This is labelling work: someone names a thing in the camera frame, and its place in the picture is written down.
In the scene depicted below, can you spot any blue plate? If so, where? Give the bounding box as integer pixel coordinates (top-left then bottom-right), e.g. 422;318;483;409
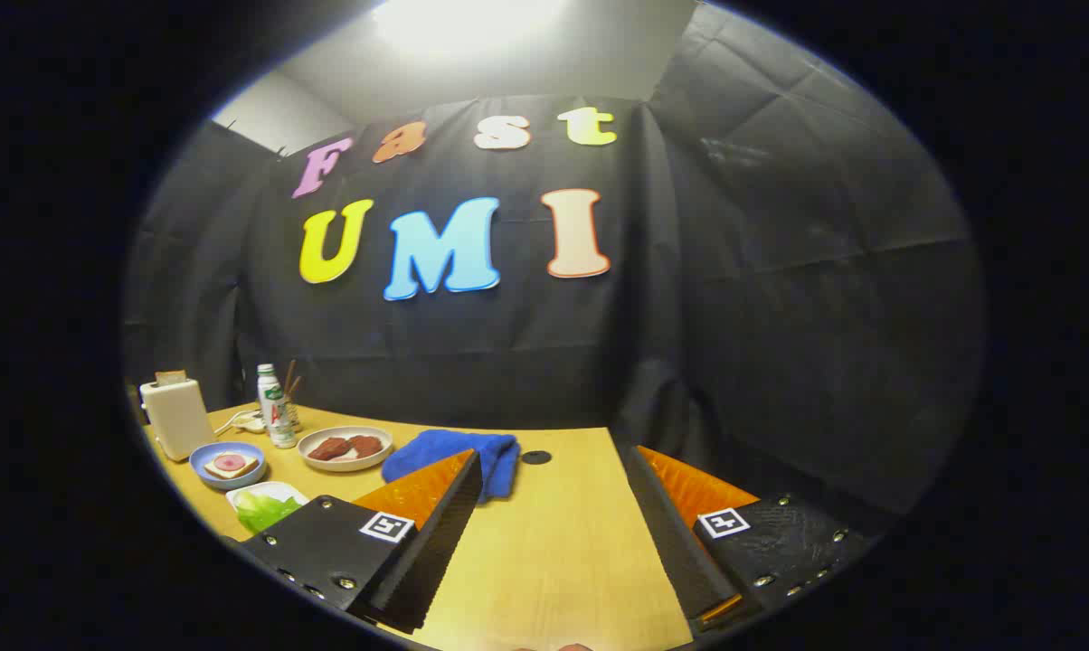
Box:
189;441;267;491

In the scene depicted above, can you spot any white toaster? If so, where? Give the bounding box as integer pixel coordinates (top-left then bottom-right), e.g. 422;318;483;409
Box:
139;378;217;462

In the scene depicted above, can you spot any white drink bottle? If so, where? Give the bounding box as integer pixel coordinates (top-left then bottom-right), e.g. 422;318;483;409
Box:
257;363;298;449

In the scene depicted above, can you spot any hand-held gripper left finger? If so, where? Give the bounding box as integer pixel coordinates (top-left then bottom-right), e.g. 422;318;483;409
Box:
237;449;484;634

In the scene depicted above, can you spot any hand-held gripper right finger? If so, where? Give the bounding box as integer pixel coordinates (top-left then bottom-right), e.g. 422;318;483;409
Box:
621;443;876;638

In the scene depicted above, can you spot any blue towel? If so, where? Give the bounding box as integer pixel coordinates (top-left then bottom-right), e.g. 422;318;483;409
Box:
382;429;521;501

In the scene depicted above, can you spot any white bread slice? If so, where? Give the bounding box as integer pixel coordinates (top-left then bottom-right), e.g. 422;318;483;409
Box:
204;451;260;481

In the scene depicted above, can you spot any green lettuce leaf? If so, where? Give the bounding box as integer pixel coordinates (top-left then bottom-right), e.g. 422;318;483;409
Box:
235;491;303;534

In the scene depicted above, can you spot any beige plate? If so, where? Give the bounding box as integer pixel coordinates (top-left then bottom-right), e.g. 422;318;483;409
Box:
298;426;394;473

